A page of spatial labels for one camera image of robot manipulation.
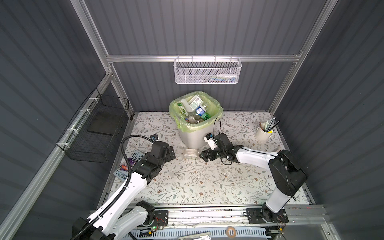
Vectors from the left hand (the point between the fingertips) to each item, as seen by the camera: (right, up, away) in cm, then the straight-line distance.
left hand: (164, 151), depth 79 cm
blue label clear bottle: (+20, +23, +9) cm, 32 cm away
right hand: (+24, -4, +11) cm, 26 cm away
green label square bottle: (+17, +28, +10) cm, 34 cm away
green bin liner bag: (+28, +23, +7) cm, 37 cm away
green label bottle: (+9, +23, +6) cm, 26 cm away
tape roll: (+32, -37, -9) cm, 50 cm away
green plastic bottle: (+24, +20, +14) cm, 34 cm away
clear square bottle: (+14, -5, +20) cm, 25 cm away
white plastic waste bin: (+17, +5, +9) cm, 20 cm away
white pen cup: (+61, +7, +18) cm, 64 cm away
